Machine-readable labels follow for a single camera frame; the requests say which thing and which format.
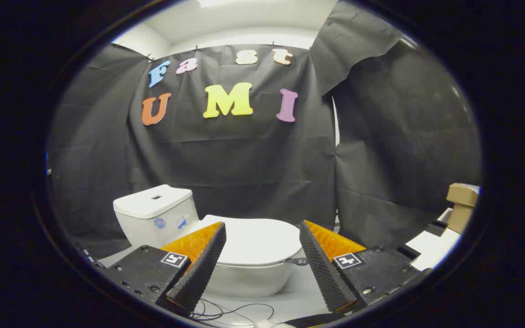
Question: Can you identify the black backdrop cloth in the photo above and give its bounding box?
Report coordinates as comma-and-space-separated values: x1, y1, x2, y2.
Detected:
46, 0, 483, 260

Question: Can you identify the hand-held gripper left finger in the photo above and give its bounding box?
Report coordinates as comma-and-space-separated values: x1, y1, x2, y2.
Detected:
100, 221, 227, 317

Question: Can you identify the white board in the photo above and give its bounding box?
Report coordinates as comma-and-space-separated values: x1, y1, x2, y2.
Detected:
406, 207, 463, 272

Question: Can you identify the tangle of black cables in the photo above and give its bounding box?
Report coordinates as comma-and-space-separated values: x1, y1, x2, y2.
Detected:
190, 298, 276, 327

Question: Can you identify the brown cardboard box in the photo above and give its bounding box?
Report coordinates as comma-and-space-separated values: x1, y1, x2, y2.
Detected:
447, 204, 474, 235
446, 183, 479, 208

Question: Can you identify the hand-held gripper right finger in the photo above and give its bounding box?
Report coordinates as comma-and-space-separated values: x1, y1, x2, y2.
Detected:
299, 220, 432, 318

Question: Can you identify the white toilet lid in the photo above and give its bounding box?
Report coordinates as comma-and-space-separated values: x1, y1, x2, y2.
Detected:
199, 215, 303, 267

